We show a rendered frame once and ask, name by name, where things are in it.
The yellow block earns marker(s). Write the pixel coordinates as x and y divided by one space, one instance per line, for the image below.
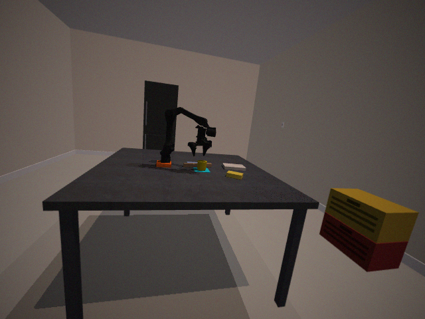
234 174

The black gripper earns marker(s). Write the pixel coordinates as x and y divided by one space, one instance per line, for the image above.
193 145

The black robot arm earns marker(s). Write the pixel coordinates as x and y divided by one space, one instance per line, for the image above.
170 117

